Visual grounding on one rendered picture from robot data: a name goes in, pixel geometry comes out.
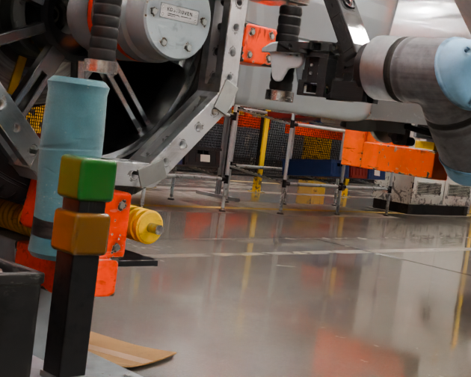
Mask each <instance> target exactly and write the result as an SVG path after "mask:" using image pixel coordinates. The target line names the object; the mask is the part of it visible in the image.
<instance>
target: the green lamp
mask: <svg viewBox="0 0 471 377"><path fill-rule="evenodd" d="M116 173H117V163H116V162H115V161H114V160H112V159H105V158H101V157H97V156H85V155H76V154H64V155H62V157H61V165H60V171H59V178H58V194H59V195H60V196H61V197H66V198H69V199H72V200H77V201H81V202H100V203H109V202H112V200H113V198H114V187H115V180H116Z"/></svg>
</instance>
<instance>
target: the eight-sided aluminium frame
mask: <svg viewBox="0 0 471 377"><path fill-rule="evenodd" d="M209 6H210V13H211V20H210V26H209V33H208V35H207V38H206V40H205V42H204V44H203V53H202V58H201V65H200V76H199V82H198V88H197V91H196V92H195V93H194V94H193V95H192V96H191V97H190V98H189V99H188V100H187V101H186V102H185V103H184V104H183V105H182V106H181V107H180V108H179V109H178V110H177V111H176V112H175V113H174V114H173V115H172V116H171V118H170V119H169V120H168V121H167V122H166V123H165V124H164V125H163V126H162V127H161V128H160V129H159V130H158V131H157V132H156V133H155V134H154V135H153V136H152V137H151V138H150V139H149V140H148V141H147V142H146V143H145V144H144V145H143V146H142V147H141V148H140V149H139V150H138V151H137V152H136V153H135V154H134V155H133V156H132V157H131V158H130V159H114V158H105V157H102V158H105V159H112V160H114V161H115V162H116V163H117V173H116V180H115V185H116V186H134V187H138V188H141V189H142V188H144V187H148V188H154V187H156V186H157V185H158V184H159V182H160V181H161V180H163V179H165V178H167V174H168V173H169V172H170V171H171V170H172V169H173V168H174V167H175V166H176V164H177V163H178V162H179V161H180V160H181V159H182V158H183V157H184V156H185V155H186V154H187V153H188V152H189V151H190V150H191V149H192V147H193V146H194V145H195V144H196V143H197V142H198V141H199V140H200V139H201V138H202V137H203V136H204V135H205V134H206V133H207V132H208V131H209V130H210V129H211V128H212V127H213V126H214V125H215V124H216V123H217V122H218V121H219V120H220V119H221V118H222V117H223V116H224V115H227V112H228V111H229V109H230V108H231V107H232V106H233V105H234V103H235V97H236V92H237V90H238V88H237V87H236V86H237V80H238V69H239V63H240V57H241V46H242V40H243V34H244V24H245V17H246V11H247V0H209ZM39 149H40V138H39V137H38V136H37V134H36V132H35V131H34V130H33V129H32V127H31V125H30V124H29V122H28V121H27V120H26V119H25V117H24V115H23V114H22V112H21V111H20V110H19V108H18V107H17V105H16V104H15V102H14V101H13V100H12V98H11V97H10V95H9V94H8V92H7V91H6V90H5V89H4V87H3V85H2V84H1V82H0V150H1V151H2V152H3V154H4V155H5V156H6V158H7V159H8V164H10V165H12V166H13V167H14V169H15V170H16V172H17V173H18V175H20V176H21V177H26V178H29V179H33V180H37V168H38V159H39Z"/></svg>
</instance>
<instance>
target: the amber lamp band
mask: <svg viewBox="0 0 471 377"><path fill-rule="evenodd" d="M110 223H111V216H110V215H109V214H107V213H89V212H75V211H72V210H69V209H65V208H62V207H59V208H57V209H56V210H55V216H54V222H53V229H52V241H51V246H52V248H53V249H55V250H57V251H61V252H64V253H66V254H69V255H72V256H103V255H105V254H106V252H107V247H108V235H109V229H110Z"/></svg>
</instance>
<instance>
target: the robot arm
mask: <svg viewBox="0 0 471 377"><path fill-rule="evenodd" d="M454 1H455V4H456V5H457V7H458V10H459V11H460V13H461V16H462V17H463V19H464V22H465V24H466V26H467V28H468V30H469V32H470V34H471V0H454ZM324 3H325V6H326V8H327V12H328V15H329V17H330V21H331V23H332V26H333V30H334V32H335V35H336V39H337V40H338V42H336V43H333V42H327V41H317V40H310V41H309V42H298V41H278V42H272V43H269V44H268V45H266V46H264V47H262V52H269V53H270V55H271V72H272V78H273V79H274V81H276V82H280V81H282V80H283V78H284V77H285V75H286V74H287V72H288V70H289V69H291V68H296V75H297V82H298V89H297V95H304V96H316V97H324V98H326V99H328V100H336V101H344V102H366V103H371V104H378V100H386V101H393V102H405V103H413V104H419V105H420V106H421V109H422V113H423V114H424V117H425V120H426V123H427V124H428V128H429V130H430V133H431V136H432V138H433V140H434V143H435V146H436V148H437V152H438V154H439V160H440V163H441V164H442V165H443V167H444V168H445V171H446V173H447V175H448V176H449V178H450V179H451V180H452V181H454V182H455V183H457V184H460V185H463V186H471V40H469V39H466V38H463V37H450V38H439V37H406V36H386V35H381V36H377V37H375V38H373V39H371V40H370V41H369V38H368V35H367V33H366V30H365V27H364V24H363V21H362V19H361V16H360V13H359V10H358V8H357V4H356V2H355V0H324ZM290 54H294V55H296V56H294V55H290ZM311 83H317V84H311ZM304 86H305V87H307V91H306V92H310V93H314V94H306V93H304Z"/></svg>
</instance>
